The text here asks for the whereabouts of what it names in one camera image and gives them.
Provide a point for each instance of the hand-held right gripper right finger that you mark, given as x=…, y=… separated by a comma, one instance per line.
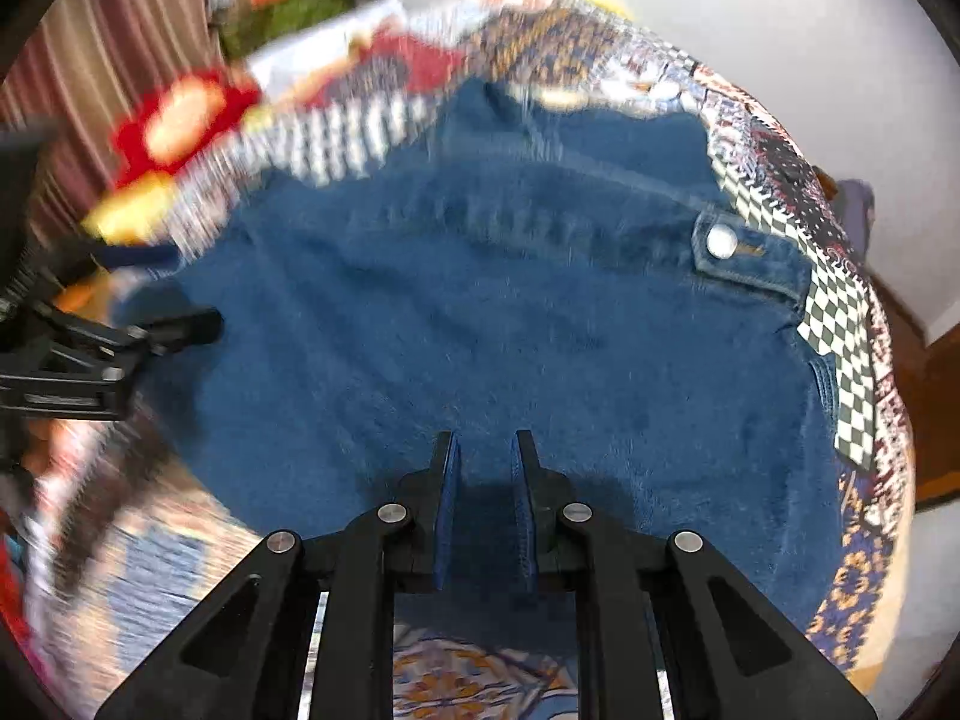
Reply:
x=525, y=510

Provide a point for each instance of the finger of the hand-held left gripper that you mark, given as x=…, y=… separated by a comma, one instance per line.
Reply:
x=180, y=328
x=82, y=394

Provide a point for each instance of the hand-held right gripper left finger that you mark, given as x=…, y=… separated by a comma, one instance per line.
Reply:
x=447, y=510

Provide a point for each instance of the blue denim jacket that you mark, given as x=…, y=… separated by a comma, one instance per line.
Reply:
x=487, y=330

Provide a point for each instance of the yellow crochet cushion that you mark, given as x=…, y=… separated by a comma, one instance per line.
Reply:
x=135, y=206

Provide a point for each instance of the striped maroon curtain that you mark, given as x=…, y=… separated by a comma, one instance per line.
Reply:
x=90, y=67

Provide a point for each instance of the red crochet cushion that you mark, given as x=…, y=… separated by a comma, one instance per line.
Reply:
x=187, y=112

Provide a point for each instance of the green box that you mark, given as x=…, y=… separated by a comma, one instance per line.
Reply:
x=292, y=22

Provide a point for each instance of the patchwork printed blanket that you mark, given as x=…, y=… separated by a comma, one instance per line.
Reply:
x=847, y=360

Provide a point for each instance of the purple grey cloth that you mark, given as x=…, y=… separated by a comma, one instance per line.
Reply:
x=855, y=214

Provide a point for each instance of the brown wooden door frame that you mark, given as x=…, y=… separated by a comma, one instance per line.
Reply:
x=930, y=405

